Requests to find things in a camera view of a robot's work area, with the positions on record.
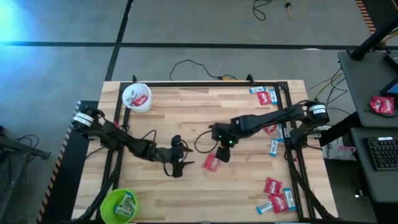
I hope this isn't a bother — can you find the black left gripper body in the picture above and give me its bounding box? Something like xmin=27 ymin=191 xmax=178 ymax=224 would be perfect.
xmin=161 ymin=134 xmax=187 ymax=179

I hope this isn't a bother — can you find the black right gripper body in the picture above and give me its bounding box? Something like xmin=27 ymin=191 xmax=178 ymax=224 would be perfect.
xmin=212 ymin=123 xmax=240 ymax=164

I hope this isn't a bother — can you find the white plastic halloween bucket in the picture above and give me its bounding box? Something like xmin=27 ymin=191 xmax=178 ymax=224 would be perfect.
xmin=121 ymin=82 xmax=153 ymax=113

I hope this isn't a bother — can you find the green plastic halloween bucket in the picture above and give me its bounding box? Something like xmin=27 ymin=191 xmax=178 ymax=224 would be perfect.
xmin=99 ymin=187 xmax=139 ymax=224

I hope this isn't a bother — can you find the black mat with hazard stripes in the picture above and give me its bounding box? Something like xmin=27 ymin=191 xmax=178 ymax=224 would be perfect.
xmin=36 ymin=100 xmax=100 ymax=224
xmin=355 ymin=0 xmax=398 ymax=35

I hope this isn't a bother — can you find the white printed plastic bag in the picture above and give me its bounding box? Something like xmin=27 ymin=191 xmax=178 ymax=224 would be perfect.
xmin=322 ymin=136 xmax=358 ymax=161

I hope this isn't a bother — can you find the black diagonal bar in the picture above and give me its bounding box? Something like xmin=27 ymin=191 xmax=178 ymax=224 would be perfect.
xmin=319 ymin=111 xmax=361 ymax=147

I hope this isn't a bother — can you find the grey desk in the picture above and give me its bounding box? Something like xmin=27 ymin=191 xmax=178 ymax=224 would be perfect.
xmin=350 ymin=126 xmax=398 ymax=205
xmin=338 ymin=49 xmax=398 ymax=129

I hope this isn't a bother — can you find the black metal stand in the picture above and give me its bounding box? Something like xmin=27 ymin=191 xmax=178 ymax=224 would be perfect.
xmin=0 ymin=124 xmax=52 ymax=218

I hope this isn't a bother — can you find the black computer keyboard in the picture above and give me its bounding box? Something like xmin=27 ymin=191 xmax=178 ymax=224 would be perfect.
xmin=366 ymin=136 xmax=398 ymax=171

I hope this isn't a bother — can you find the large red Skittles bag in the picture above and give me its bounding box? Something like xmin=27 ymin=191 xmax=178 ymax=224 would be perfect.
xmin=369 ymin=95 xmax=396 ymax=115

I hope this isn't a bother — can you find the tablet with blue screen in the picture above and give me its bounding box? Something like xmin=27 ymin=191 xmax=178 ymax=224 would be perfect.
xmin=379 ymin=77 xmax=398 ymax=98

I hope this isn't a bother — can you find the black stand pole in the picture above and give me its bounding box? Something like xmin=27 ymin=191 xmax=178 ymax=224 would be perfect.
xmin=349 ymin=12 xmax=398 ymax=62

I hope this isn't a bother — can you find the black aluminium table frame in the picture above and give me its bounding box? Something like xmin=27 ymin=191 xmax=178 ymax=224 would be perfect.
xmin=73 ymin=74 xmax=336 ymax=223

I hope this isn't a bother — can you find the black floor cable yellow plug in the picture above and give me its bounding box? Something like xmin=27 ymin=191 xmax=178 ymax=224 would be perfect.
xmin=169 ymin=59 xmax=239 ymax=82

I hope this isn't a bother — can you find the yellow cable beside desk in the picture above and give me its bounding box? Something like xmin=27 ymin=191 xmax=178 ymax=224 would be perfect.
xmin=309 ymin=72 xmax=345 ymax=105

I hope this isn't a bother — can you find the black cable bundle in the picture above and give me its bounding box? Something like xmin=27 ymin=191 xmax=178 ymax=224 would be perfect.
xmin=306 ymin=68 xmax=354 ymax=124

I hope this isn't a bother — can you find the black looped floor cable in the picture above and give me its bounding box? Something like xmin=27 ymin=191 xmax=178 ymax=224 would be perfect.
xmin=252 ymin=0 xmax=275 ymax=22

